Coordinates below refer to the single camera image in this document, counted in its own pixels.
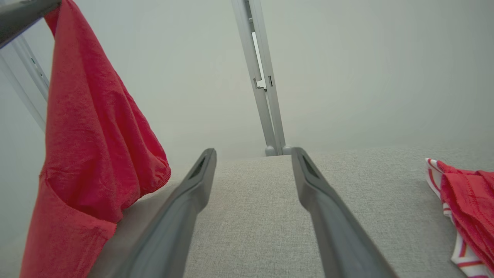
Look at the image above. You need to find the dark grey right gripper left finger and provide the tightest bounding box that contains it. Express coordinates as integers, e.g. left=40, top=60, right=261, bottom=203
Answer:
left=89, top=149, right=217, bottom=278

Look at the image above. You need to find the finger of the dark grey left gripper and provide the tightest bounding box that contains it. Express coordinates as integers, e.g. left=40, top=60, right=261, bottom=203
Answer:
left=0, top=0, right=62, bottom=49

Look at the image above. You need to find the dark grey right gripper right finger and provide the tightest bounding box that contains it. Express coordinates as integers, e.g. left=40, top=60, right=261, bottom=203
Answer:
left=291, top=147, right=398, bottom=278

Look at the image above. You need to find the red white basketball jersey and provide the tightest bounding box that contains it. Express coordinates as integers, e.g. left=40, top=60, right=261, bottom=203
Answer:
left=19, top=0, right=171, bottom=278

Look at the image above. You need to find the grey fabric sofa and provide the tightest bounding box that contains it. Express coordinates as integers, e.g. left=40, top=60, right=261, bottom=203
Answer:
left=0, top=145, right=494, bottom=278

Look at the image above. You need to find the red shorts white trim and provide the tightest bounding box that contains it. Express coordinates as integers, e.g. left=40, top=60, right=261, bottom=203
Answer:
left=425, top=158, right=494, bottom=278

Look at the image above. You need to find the grey metal frame with bracket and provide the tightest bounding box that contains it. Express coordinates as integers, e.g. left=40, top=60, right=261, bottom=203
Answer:
left=0, top=34, right=51, bottom=132

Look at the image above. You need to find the grey metal frame post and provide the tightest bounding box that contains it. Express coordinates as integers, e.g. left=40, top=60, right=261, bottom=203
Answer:
left=231, top=0, right=293, bottom=157

